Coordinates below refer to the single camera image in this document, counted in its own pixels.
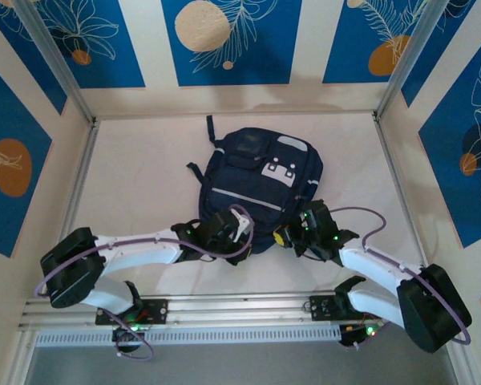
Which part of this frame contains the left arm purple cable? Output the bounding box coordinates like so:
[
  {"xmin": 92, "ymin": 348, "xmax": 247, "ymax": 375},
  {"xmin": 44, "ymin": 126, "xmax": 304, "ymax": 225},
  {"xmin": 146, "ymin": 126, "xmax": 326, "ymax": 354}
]
[{"xmin": 34, "ymin": 204, "xmax": 254, "ymax": 361}]

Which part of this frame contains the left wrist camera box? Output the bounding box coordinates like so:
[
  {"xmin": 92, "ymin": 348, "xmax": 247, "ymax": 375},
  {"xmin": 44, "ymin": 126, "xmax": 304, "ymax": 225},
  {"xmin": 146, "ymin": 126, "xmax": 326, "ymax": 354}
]
[{"xmin": 232, "ymin": 213, "xmax": 255, "ymax": 238}]

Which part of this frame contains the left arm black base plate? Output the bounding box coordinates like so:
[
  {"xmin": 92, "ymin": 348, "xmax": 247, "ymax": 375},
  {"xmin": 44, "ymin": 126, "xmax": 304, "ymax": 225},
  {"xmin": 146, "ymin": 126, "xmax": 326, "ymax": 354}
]
[{"xmin": 95, "ymin": 298, "xmax": 169, "ymax": 326}]

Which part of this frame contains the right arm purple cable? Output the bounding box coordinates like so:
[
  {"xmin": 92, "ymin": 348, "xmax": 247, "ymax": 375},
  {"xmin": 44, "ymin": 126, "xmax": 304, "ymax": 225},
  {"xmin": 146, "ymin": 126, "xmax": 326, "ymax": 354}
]
[{"xmin": 327, "ymin": 205, "xmax": 473, "ymax": 347}]

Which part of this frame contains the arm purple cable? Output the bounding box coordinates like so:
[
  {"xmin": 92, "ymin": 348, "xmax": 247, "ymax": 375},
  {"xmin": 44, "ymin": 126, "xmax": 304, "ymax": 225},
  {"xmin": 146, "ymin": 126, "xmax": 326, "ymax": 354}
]
[
  {"xmin": 327, "ymin": 205, "xmax": 473, "ymax": 347},
  {"xmin": 34, "ymin": 204, "xmax": 254, "ymax": 361}
]

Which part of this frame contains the aluminium mounting rail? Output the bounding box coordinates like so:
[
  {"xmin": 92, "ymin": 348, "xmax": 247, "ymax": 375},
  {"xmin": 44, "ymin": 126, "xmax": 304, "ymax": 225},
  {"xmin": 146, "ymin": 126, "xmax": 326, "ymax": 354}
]
[{"xmin": 18, "ymin": 290, "xmax": 460, "ymax": 332}]

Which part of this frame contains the aluminium table side rail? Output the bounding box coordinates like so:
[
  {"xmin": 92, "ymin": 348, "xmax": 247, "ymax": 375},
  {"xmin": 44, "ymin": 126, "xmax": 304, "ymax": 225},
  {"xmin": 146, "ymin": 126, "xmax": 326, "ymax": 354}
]
[
  {"xmin": 43, "ymin": 119, "xmax": 102, "ymax": 298},
  {"xmin": 373, "ymin": 113, "xmax": 440, "ymax": 290}
]

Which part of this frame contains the aluminium frame post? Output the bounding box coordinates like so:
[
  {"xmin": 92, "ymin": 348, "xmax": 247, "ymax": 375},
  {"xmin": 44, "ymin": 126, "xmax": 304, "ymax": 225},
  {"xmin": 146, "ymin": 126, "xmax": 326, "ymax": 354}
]
[
  {"xmin": 14, "ymin": 0, "xmax": 96, "ymax": 126},
  {"xmin": 378, "ymin": 0, "xmax": 452, "ymax": 120}
]

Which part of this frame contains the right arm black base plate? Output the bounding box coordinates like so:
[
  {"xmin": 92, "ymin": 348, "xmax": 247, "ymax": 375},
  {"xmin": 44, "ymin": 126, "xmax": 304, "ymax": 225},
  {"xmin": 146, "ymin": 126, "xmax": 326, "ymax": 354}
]
[{"xmin": 309, "ymin": 295, "xmax": 384, "ymax": 322}]

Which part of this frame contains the navy blue backpack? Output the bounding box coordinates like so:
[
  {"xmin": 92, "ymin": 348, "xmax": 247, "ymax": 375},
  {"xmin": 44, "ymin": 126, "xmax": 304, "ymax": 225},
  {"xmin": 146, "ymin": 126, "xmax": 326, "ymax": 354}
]
[{"xmin": 186, "ymin": 115, "xmax": 325, "ymax": 254}]

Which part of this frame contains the white slotted cable duct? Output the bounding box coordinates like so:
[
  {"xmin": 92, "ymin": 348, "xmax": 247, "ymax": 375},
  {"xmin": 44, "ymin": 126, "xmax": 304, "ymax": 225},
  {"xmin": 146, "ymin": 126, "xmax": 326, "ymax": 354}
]
[{"xmin": 34, "ymin": 325, "xmax": 342, "ymax": 348}]

